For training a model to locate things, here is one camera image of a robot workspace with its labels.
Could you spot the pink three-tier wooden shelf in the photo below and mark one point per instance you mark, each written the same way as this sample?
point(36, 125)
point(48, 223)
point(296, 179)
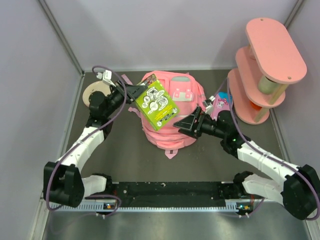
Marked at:
point(270, 52)

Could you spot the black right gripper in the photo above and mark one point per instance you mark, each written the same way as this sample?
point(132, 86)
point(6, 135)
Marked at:
point(189, 125)

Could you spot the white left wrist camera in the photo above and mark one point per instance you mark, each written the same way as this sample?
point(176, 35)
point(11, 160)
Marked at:
point(106, 77)

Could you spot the orange bowl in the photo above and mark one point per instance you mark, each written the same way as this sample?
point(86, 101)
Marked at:
point(254, 106)

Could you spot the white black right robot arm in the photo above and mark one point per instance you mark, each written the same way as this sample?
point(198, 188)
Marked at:
point(296, 188)

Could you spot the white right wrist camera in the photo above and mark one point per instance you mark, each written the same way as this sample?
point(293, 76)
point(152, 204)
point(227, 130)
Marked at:
point(208, 104)

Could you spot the pink student backpack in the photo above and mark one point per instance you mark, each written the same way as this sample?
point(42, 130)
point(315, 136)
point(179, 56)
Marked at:
point(187, 94)

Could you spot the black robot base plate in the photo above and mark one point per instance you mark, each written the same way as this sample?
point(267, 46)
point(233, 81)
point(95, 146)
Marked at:
point(190, 194)

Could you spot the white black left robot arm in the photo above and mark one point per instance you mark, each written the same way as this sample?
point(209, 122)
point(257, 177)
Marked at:
point(62, 180)

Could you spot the green thin booklet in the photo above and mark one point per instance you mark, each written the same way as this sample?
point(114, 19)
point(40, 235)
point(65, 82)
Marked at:
point(155, 103)

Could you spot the pink cartoon pencil case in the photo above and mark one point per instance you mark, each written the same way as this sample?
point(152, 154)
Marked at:
point(222, 102)

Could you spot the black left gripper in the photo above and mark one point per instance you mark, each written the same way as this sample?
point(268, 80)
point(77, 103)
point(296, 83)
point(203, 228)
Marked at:
point(132, 91)

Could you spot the cream and pink plate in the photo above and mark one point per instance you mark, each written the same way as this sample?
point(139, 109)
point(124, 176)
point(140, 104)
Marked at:
point(98, 86)

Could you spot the pale green cup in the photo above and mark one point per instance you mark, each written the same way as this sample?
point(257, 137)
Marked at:
point(266, 86)

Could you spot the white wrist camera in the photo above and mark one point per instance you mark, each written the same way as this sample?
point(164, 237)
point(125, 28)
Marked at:
point(106, 77)
point(208, 104)

